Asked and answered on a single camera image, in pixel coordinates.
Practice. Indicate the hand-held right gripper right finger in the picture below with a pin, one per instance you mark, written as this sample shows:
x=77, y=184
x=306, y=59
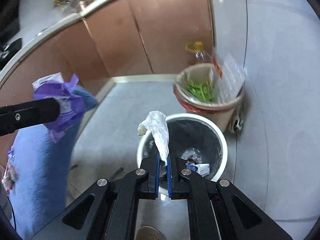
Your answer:
x=169, y=177

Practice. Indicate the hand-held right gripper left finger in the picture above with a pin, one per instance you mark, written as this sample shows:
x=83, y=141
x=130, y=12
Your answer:
x=157, y=175

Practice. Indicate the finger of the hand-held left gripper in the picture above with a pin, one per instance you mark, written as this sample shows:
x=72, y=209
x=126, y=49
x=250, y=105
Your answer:
x=30, y=113

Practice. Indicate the purple plastic bag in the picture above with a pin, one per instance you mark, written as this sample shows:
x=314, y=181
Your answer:
x=70, y=105

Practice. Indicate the white plastic wrap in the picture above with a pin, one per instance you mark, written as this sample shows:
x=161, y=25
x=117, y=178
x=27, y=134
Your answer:
x=160, y=130

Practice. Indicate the white trash bin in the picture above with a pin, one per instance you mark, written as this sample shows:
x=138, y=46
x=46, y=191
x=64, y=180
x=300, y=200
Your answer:
x=223, y=152

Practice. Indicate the beige trash bin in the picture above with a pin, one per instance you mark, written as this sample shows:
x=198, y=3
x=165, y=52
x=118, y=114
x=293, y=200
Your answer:
x=220, y=117

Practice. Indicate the crumpled clear wrapper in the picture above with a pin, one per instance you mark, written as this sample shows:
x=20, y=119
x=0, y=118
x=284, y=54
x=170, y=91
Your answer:
x=190, y=155

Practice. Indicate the small white box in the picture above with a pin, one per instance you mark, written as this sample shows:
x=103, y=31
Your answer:
x=202, y=169

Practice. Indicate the black bin liner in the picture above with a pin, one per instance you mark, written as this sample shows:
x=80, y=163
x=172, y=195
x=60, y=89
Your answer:
x=195, y=137

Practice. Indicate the brown cabinet door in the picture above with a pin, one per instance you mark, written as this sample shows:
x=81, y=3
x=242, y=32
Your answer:
x=115, y=42
x=82, y=55
x=175, y=30
x=30, y=65

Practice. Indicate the beige slipper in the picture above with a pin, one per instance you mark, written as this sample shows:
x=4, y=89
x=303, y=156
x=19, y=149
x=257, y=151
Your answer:
x=150, y=233

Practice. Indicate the blue towel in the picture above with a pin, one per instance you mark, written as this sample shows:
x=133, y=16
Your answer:
x=37, y=180

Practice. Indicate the green vegetable scraps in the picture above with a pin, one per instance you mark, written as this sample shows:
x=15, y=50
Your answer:
x=200, y=91

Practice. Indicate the clear plastic packaging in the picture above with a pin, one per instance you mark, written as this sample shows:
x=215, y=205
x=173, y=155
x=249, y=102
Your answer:
x=231, y=77

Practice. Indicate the cooking oil bottle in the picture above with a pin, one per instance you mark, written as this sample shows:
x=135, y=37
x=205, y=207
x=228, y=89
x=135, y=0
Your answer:
x=200, y=52

